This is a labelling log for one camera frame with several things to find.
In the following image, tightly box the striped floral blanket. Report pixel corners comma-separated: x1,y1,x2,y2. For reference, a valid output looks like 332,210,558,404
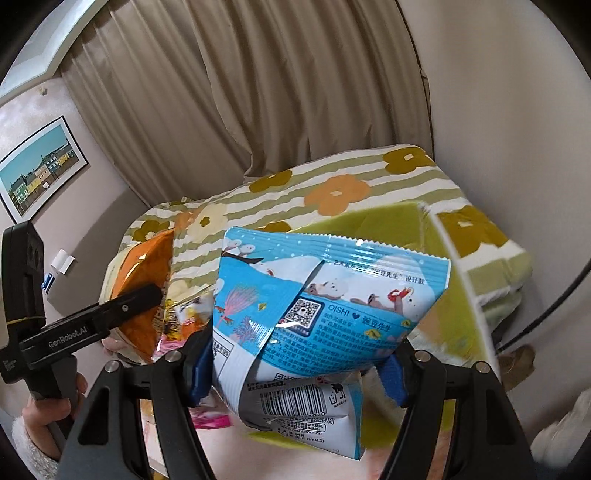
124,145,532,324

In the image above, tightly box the white wall fixture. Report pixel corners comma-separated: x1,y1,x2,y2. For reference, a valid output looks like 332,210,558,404
50,249,75,276

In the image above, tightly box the person's left forearm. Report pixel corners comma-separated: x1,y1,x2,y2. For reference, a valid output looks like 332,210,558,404
8,415,63,480

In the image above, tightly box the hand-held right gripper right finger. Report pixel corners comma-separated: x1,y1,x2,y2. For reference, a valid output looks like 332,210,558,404
369,342,539,480

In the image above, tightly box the pink snack packet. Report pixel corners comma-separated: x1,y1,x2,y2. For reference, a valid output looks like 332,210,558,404
191,406,232,431

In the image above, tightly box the green cardboard box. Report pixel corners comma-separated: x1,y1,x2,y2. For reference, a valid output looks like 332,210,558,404
245,200,502,455

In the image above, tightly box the white fuzzy object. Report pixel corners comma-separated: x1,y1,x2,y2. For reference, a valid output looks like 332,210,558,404
531,388,591,467

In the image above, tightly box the brown object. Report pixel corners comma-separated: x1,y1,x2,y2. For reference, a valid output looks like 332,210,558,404
501,346,537,380

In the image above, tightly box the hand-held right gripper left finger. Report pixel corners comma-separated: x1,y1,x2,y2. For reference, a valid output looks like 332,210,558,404
58,333,218,480

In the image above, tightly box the beige curtain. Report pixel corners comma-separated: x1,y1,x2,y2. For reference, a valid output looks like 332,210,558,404
60,0,432,208

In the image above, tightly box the person's left hand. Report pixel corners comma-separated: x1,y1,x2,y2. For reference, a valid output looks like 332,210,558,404
23,371,88,444

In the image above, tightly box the framed picture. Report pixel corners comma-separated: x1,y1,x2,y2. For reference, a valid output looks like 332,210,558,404
0,115,88,225

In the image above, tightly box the orange snack packet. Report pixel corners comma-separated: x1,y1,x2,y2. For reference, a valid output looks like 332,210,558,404
104,228,218,365

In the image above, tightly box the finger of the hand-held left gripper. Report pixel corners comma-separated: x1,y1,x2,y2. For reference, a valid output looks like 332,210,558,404
95,284,165,335

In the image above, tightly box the blue snack packet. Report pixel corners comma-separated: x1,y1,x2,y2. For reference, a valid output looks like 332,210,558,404
210,226,453,462

